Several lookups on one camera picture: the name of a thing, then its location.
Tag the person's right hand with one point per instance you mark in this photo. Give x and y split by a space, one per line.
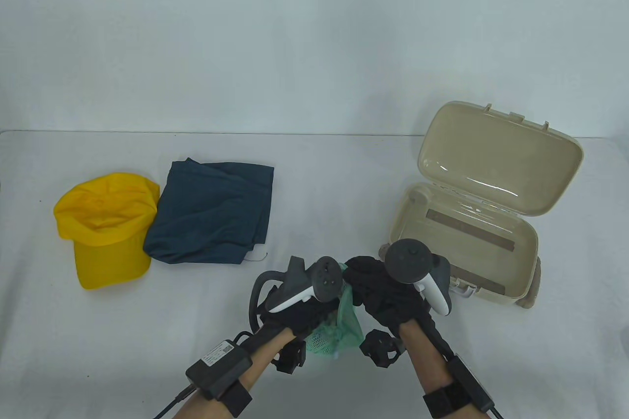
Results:
388 303

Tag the person's left hand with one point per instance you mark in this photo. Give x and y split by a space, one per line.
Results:
300 318

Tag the green mesh bag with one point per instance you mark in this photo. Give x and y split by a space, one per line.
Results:
346 328

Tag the beige hard-shell suitcase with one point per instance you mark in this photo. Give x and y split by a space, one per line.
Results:
496 163

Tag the person's left forearm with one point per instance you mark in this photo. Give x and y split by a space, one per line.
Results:
265 355

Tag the person's right forearm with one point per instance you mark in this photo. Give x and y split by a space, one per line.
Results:
427 360

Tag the black wrist sensor box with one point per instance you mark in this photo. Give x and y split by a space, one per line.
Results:
471 382
218 367

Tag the dark teal folded garment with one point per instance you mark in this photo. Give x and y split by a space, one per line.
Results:
206 208

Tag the yellow baseball cap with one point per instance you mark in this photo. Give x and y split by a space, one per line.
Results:
103 227

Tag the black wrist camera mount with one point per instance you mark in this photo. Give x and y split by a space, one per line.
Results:
382 348
290 357

